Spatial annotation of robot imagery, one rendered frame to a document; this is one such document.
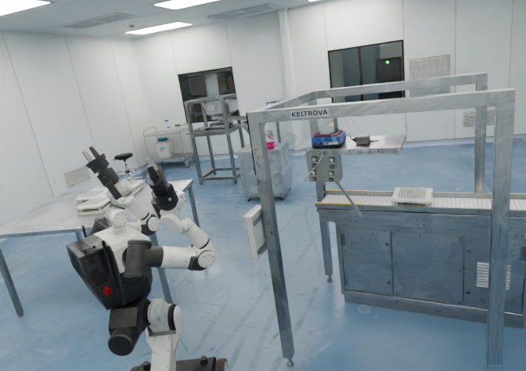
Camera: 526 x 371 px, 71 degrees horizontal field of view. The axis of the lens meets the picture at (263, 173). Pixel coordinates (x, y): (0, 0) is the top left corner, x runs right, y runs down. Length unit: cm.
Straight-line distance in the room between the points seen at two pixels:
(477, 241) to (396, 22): 545
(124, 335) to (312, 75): 655
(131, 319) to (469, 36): 701
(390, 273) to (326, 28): 559
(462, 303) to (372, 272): 60
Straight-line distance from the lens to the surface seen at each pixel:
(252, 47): 794
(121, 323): 185
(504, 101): 172
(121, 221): 173
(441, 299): 295
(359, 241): 279
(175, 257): 161
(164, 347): 228
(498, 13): 779
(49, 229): 349
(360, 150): 245
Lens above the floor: 182
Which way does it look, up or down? 16 degrees down
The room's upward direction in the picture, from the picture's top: 8 degrees counter-clockwise
